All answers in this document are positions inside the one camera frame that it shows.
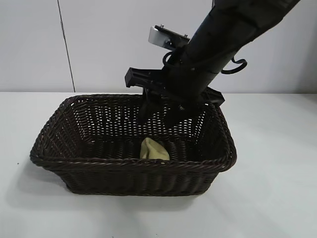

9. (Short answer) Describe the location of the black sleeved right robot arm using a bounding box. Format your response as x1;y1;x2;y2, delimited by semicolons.
183;0;302;94

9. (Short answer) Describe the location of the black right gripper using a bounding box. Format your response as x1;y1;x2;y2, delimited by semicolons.
125;66;226;131

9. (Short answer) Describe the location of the dark brown woven basket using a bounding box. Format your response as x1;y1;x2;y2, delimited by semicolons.
29;93;239;198

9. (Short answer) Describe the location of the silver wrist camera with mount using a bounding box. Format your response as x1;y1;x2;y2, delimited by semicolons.
148;23;191;49

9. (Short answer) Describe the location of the pale yellow egg yolk pastry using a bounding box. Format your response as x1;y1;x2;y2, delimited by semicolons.
139;137;171;161

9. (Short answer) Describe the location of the black cable loop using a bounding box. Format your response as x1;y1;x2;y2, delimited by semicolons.
162;51;184;69
221;56;248;75

